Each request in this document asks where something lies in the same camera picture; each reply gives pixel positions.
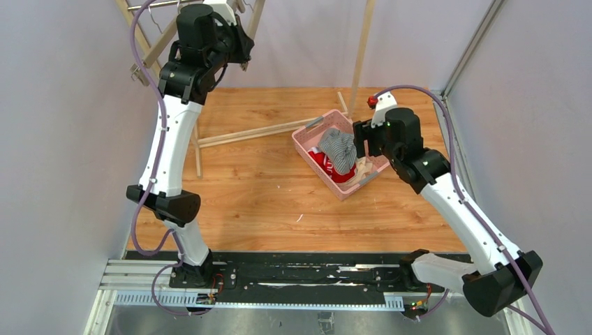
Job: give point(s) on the pink plastic basket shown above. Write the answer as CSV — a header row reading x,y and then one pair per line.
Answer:
x,y
308,136

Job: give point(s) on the wooden clothes rack frame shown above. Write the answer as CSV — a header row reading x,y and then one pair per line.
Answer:
x,y
132,13

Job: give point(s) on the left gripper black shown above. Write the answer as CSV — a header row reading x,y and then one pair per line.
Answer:
x,y
243,39

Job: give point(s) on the empty wooden clip hanger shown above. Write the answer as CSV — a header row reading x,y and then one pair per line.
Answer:
x,y
151,56

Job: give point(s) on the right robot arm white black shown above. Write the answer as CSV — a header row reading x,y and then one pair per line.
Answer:
x,y
499,272

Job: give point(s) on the red underwear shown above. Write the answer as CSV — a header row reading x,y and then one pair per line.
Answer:
x,y
328,167

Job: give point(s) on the grey striped underwear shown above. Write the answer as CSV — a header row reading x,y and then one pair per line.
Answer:
x,y
339,147

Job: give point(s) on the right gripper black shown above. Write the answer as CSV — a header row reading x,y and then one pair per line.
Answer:
x,y
362,138

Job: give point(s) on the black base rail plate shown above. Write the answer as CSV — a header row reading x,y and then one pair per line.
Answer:
x,y
287,281

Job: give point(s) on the wooden clip hanger striped underwear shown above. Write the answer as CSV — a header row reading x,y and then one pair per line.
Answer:
x,y
255,18

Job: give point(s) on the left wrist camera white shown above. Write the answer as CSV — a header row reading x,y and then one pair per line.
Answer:
x,y
224,9

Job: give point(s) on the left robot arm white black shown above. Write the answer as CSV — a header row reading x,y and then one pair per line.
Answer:
x,y
210,37

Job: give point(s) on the cream underwear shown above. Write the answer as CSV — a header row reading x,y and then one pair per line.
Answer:
x,y
364,169

